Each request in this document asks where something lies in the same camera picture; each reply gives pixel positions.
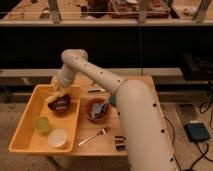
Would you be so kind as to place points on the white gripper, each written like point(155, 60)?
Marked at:
point(61, 86)

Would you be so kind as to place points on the yellow banana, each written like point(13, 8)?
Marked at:
point(52, 96)

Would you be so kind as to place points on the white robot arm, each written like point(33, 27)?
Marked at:
point(148, 144)

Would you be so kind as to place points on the small knife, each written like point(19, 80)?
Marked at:
point(96, 90)

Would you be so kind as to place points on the orange plate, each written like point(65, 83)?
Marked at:
point(88, 108)

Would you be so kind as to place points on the grey crumpled cloth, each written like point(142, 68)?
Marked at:
point(98, 110)

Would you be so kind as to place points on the green plastic cup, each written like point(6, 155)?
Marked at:
point(42, 125)

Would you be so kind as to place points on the teal sponge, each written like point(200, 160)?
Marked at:
point(112, 100)

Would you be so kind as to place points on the white plastic cup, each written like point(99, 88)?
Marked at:
point(58, 138)

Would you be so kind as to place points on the silver fork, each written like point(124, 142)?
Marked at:
point(102, 131)

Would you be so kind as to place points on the black power box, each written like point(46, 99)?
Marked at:
point(197, 132)

